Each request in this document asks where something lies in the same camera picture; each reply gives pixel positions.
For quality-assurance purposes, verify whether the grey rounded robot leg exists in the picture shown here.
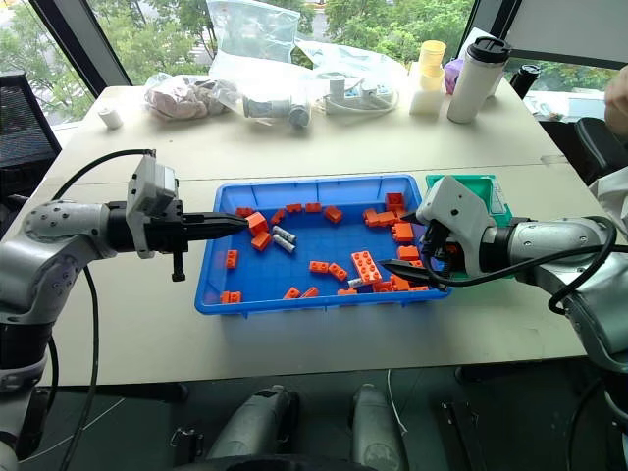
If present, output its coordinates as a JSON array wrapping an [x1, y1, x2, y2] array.
[[204, 384, 301, 463], [349, 382, 409, 471]]

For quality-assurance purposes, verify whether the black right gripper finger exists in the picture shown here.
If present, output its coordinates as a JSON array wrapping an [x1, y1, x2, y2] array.
[[399, 208, 429, 228], [381, 258, 439, 287]]

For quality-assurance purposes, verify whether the black metal floor bracket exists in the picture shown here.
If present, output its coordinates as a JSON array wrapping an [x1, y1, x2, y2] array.
[[438, 400, 488, 471]]

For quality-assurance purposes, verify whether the orange 2x4 studded brick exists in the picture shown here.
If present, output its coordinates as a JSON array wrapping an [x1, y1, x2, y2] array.
[[349, 250, 385, 286]]

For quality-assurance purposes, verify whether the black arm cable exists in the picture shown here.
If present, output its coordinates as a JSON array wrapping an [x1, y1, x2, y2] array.
[[50, 148, 158, 471], [422, 214, 619, 316]]

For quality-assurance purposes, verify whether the white cylinder device in bag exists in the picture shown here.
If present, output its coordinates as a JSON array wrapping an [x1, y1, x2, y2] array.
[[242, 94, 312, 130]]

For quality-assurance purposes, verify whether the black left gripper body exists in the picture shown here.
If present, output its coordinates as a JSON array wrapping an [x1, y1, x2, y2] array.
[[145, 198, 205, 284]]

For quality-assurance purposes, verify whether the green plastic bin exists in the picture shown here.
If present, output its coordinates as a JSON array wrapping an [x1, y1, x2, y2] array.
[[424, 172, 517, 288]]

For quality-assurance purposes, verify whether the black clip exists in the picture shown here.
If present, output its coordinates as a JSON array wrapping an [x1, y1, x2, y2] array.
[[169, 425, 206, 466]]

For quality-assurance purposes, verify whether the plastic bag with pink contents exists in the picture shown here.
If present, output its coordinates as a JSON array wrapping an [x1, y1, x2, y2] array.
[[142, 72, 242, 122]]

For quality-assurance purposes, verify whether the blue plastic tray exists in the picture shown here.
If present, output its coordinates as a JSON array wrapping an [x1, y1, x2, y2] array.
[[193, 173, 453, 318]]

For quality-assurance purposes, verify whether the black window frame bar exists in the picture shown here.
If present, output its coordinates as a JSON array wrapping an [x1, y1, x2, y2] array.
[[27, 0, 132, 88], [453, 0, 523, 63]]

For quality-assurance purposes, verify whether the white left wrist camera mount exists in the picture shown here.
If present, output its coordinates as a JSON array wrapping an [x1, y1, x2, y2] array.
[[126, 155, 181, 260]]

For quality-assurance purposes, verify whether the black mesh chair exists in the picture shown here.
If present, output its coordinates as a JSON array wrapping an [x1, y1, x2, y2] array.
[[0, 71, 64, 198]]

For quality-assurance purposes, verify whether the person in white shirt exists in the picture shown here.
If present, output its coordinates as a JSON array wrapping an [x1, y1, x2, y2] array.
[[587, 62, 628, 237]]

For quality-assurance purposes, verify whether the small white roll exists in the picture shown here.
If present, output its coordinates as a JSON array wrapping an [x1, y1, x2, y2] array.
[[97, 106, 123, 131]]

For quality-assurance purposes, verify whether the black bottle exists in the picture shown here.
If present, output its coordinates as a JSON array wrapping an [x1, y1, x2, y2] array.
[[508, 63, 542, 103]]

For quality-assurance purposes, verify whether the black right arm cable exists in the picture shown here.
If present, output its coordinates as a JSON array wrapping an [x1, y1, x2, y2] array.
[[422, 214, 619, 316]]

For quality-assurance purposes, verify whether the clear bag with white parts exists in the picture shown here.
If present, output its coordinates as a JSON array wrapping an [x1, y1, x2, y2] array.
[[292, 37, 412, 118]]

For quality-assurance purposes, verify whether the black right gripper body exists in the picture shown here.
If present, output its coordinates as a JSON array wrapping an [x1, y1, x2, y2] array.
[[420, 219, 465, 274]]

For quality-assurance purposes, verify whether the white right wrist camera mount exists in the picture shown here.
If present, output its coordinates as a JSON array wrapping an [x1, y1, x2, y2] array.
[[415, 175, 497, 279]]

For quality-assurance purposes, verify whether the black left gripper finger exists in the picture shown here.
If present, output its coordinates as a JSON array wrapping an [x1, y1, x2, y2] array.
[[183, 224, 249, 242], [183, 211, 251, 230]]

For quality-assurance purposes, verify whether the large clear plastic bag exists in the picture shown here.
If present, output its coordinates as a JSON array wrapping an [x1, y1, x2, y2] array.
[[204, 0, 316, 120]]

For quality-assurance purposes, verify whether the thin white cable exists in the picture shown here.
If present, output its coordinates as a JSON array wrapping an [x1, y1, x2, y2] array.
[[386, 367, 409, 439]]

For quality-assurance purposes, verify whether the purple object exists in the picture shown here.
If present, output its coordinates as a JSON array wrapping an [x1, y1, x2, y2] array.
[[442, 57, 465, 96]]

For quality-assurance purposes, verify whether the white tumbler with black lid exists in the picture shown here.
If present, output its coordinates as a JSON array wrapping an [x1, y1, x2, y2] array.
[[445, 35, 513, 125]]

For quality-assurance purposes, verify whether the white plastic container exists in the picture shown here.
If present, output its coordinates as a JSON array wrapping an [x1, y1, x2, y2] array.
[[407, 60, 446, 118]]

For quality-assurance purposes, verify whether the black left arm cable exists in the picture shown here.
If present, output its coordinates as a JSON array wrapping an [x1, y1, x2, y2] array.
[[50, 148, 158, 471]]

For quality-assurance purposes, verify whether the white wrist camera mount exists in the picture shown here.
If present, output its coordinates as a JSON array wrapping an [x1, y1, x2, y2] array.
[[415, 175, 497, 279], [126, 155, 181, 260]]

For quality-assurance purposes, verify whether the black office chair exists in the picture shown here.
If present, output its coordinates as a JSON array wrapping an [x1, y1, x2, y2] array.
[[538, 116, 628, 186]]

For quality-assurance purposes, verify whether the yellow plastic cup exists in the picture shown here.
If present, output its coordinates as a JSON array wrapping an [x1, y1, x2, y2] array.
[[416, 39, 448, 93]]

